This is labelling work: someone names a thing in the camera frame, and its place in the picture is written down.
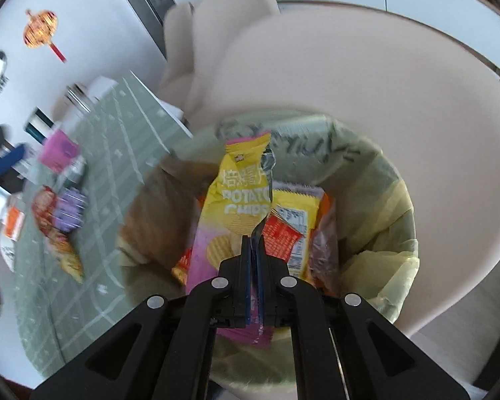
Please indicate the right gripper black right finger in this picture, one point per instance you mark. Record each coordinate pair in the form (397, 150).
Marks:
(342, 347)

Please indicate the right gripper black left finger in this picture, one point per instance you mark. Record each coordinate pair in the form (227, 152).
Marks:
(162, 349)

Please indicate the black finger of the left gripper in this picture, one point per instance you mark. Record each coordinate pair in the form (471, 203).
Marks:
(12, 158)

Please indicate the red noodle packet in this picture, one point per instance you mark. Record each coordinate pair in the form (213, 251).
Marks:
(279, 237)

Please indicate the yellow potato chips bag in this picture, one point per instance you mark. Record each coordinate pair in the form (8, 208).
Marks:
(237, 200)

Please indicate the orange snack bag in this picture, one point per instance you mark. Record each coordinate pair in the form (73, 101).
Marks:
(324, 254)

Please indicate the pink storage box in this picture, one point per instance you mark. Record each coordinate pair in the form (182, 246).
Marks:
(58, 151)

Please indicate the red snack wrapper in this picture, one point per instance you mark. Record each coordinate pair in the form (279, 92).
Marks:
(42, 207)

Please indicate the white silver snack wrapper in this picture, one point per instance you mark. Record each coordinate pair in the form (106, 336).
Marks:
(75, 172)

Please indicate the orange white box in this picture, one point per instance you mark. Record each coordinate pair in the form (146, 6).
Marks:
(11, 222)

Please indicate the purple snack wrapper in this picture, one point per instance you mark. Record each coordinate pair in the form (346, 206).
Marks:
(68, 214)

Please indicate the metal kettle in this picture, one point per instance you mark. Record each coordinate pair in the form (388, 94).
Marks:
(77, 97)

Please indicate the green checked tablecloth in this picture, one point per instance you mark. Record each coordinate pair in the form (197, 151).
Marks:
(122, 139)

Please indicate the yellow snack wrapper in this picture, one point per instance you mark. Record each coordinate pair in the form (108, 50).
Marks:
(65, 254)

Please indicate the yellow red snack packet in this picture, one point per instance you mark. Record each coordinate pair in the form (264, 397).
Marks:
(298, 205)

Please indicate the far beige chair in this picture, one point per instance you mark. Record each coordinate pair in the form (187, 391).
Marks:
(179, 68)

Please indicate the near beige chair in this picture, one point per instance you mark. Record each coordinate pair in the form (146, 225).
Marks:
(431, 106)

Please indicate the red gold wall ornament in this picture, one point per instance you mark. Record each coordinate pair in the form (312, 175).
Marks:
(40, 30)

